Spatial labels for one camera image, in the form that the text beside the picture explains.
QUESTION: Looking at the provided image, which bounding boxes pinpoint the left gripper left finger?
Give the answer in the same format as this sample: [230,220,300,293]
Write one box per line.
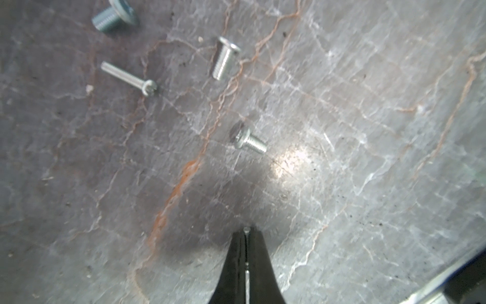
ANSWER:
[209,230,246,304]

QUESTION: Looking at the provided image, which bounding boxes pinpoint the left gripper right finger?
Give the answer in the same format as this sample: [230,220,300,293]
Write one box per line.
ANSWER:
[248,227,286,304]

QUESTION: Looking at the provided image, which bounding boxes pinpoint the short silver screw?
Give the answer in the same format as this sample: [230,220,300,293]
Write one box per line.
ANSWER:
[234,127,267,154]

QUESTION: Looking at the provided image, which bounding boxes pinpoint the long thin silver screw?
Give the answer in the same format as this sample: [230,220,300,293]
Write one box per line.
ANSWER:
[101,62,158,96]

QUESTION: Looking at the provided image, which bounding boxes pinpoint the flat head silver screw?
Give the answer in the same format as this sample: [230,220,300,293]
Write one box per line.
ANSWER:
[211,36,241,81]

